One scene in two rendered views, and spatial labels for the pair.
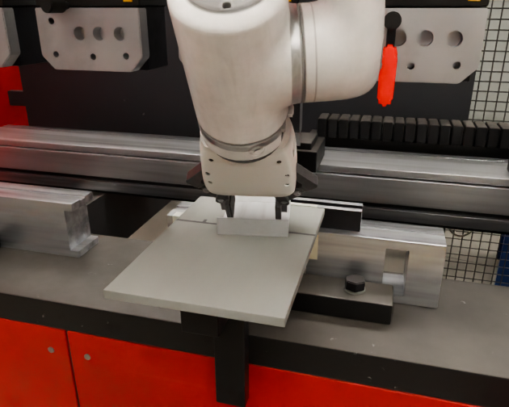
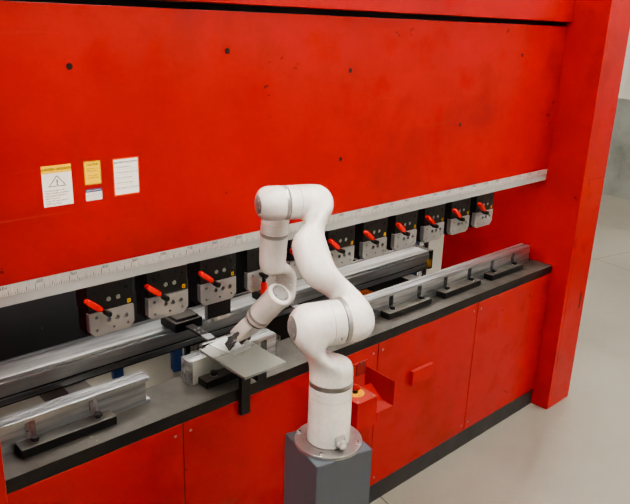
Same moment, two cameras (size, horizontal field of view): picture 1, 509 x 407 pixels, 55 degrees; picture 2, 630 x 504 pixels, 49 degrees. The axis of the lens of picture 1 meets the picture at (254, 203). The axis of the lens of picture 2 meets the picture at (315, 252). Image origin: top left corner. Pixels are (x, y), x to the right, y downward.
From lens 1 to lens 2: 212 cm
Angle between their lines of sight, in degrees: 55
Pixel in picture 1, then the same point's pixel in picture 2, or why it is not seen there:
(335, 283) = not seen: hidden behind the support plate
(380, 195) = (218, 325)
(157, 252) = (233, 366)
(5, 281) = (147, 419)
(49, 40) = (152, 310)
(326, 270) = not seen: hidden behind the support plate
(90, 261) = (157, 399)
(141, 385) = (210, 429)
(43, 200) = (135, 381)
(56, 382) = (175, 452)
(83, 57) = (166, 312)
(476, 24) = not seen: hidden behind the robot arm
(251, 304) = (276, 362)
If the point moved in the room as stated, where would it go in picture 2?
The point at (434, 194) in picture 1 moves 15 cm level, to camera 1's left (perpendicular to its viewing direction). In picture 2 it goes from (237, 317) to (213, 329)
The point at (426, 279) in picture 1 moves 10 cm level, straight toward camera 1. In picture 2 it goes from (272, 346) to (286, 356)
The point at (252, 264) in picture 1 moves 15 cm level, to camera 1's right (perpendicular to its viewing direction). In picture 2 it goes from (258, 357) to (283, 341)
